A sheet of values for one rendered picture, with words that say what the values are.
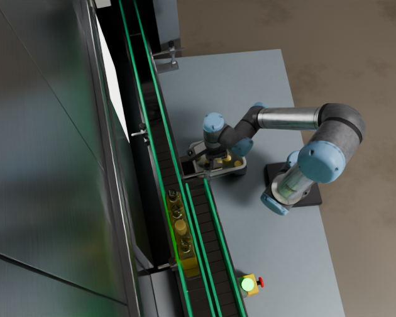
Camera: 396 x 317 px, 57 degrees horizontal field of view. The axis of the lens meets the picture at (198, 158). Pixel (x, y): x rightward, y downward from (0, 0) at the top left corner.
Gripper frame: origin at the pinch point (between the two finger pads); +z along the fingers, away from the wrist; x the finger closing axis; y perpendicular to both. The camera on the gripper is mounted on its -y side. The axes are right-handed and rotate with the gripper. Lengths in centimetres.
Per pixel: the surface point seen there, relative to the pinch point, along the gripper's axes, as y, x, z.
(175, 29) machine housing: 3, 74, -8
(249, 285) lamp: 1, -54, -5
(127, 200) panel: -30, -29, -52
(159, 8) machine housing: -4, 74, -23
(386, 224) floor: 106, -33, 80
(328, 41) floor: 132, 117, 80
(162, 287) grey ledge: -30, -47, -8
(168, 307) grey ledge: -29, -54, -8
